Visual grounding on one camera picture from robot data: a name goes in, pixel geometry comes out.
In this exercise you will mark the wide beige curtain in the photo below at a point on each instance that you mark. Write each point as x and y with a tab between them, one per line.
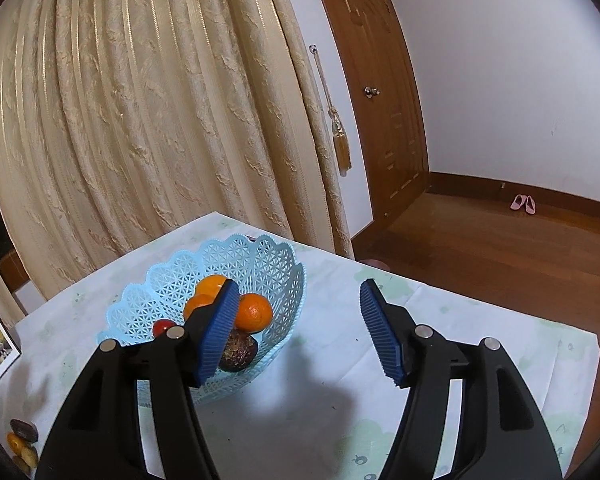
155	110

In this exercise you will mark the dark brown round fruit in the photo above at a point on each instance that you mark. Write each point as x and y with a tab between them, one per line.
238	352
22	429

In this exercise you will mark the silver door knob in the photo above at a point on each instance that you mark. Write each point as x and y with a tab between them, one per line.
371	91

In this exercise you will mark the pink slipper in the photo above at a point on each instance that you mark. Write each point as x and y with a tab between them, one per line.
530	205
518	202

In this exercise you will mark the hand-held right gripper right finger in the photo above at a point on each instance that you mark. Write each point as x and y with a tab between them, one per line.
380	335

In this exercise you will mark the curtain tassel tieback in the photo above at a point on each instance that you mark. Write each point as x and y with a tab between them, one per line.
341	152

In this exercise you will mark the large orange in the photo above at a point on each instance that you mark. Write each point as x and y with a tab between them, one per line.
254	314

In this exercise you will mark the small orange with green stem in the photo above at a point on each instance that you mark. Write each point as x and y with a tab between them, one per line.
15	443

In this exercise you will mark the tan round fruit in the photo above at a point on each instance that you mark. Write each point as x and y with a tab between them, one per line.
26	456

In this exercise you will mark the light blue plastic basket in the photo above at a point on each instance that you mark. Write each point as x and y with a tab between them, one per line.
145	300

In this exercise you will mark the red round fruit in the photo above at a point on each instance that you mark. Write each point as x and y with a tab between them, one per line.
162	328

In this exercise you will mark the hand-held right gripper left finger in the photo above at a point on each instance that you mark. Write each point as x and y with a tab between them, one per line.
220	330

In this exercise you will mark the white patterned tablecloth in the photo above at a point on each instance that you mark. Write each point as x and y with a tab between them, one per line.
305	435

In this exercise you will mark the wooden door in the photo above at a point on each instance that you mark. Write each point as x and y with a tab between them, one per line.
380	135

